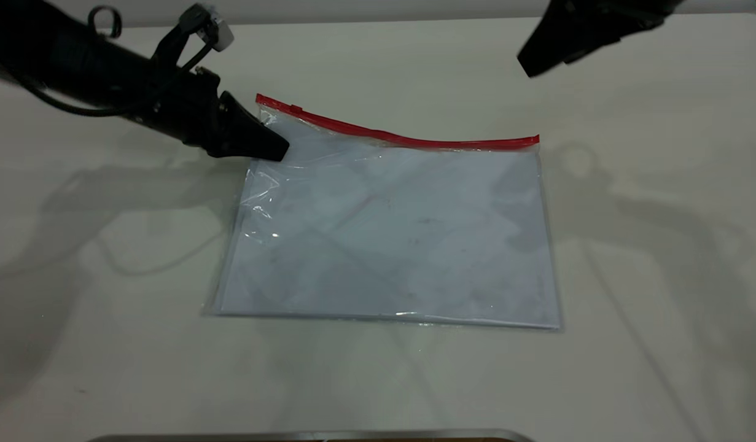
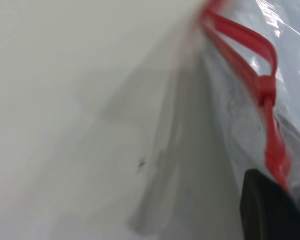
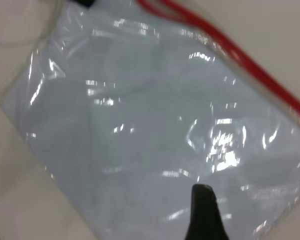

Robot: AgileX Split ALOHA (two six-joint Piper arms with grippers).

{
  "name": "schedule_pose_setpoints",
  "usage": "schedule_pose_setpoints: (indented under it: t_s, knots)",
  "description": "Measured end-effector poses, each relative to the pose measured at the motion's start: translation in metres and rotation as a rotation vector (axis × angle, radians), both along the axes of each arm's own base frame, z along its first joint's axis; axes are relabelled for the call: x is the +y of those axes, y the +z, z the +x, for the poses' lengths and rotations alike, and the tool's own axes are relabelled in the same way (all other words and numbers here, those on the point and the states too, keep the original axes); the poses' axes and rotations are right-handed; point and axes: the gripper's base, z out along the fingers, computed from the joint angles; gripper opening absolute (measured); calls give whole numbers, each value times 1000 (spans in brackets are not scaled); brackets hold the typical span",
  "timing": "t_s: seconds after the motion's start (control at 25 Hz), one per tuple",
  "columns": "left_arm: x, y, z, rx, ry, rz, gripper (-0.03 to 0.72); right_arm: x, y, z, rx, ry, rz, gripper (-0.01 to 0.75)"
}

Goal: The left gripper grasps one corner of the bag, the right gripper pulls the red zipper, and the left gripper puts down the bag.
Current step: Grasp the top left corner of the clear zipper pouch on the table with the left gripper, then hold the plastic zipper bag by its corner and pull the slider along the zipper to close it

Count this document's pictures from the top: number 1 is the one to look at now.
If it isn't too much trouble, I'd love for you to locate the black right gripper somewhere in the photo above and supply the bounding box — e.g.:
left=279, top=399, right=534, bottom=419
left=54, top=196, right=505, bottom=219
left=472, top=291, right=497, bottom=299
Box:
left=516, top=0, right=685, bottom=77

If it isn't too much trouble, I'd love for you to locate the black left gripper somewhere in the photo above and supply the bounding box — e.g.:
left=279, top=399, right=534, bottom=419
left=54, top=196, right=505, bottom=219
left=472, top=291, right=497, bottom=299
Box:
left=141, top=61, right=289, bottom=161

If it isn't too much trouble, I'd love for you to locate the clear plastic zipper bag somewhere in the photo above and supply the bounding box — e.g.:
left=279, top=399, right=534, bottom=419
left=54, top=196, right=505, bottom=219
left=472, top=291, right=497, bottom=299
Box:
left=203, top=93, right=563, bottom=332

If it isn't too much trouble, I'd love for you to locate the grey table edge strip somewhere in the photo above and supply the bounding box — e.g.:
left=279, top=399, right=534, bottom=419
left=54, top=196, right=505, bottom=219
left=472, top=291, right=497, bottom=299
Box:
left=86, top=428, right=536, bottom=442

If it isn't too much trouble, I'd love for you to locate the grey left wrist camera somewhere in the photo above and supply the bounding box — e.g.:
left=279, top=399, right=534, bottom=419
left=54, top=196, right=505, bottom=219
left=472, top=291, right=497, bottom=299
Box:
left=180, top=3, right=234, bottom=53

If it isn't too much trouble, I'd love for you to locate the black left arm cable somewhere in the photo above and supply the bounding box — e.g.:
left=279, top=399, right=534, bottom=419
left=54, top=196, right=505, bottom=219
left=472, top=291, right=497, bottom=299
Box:
left=21, top=5, right=216, bottom=118

